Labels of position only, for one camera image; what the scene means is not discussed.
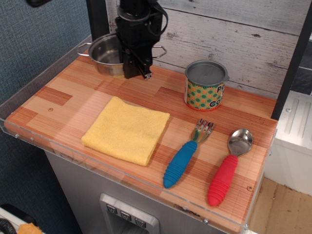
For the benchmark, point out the polka dot toy can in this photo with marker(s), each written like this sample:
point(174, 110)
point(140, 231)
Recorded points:
point(204, 85)

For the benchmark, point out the white toy cabinet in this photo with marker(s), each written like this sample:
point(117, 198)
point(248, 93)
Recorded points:
point(290, 157)

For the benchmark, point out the small stainless steel pot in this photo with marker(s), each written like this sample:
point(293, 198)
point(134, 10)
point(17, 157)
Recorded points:
point(106, 53)

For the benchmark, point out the blue handled metal fork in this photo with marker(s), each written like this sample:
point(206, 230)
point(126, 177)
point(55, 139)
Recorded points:
point(180, 161)

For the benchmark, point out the grey toy fridge cabinet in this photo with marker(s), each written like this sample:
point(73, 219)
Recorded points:
point(82, 188)

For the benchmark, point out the silver dispenser button panel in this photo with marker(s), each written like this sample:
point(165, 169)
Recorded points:
point(122, 218)

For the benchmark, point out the clear acrylic table guard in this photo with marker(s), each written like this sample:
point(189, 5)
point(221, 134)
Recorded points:
point(56, 113)

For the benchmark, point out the black right frame post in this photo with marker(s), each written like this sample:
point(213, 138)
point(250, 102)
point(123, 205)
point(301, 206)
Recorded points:
point(294, 65)

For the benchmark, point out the yellow folded cloth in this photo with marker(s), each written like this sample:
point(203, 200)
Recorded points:
point(126, 132)

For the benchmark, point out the black vertical frame post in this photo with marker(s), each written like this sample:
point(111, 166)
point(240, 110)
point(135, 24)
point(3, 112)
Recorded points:
point(98, 19)

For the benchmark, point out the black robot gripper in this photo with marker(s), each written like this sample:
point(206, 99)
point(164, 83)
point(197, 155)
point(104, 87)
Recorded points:
point(139, 22)

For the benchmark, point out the red handled metal spoon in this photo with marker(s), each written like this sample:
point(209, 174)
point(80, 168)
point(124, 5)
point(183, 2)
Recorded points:
point(240, 142)

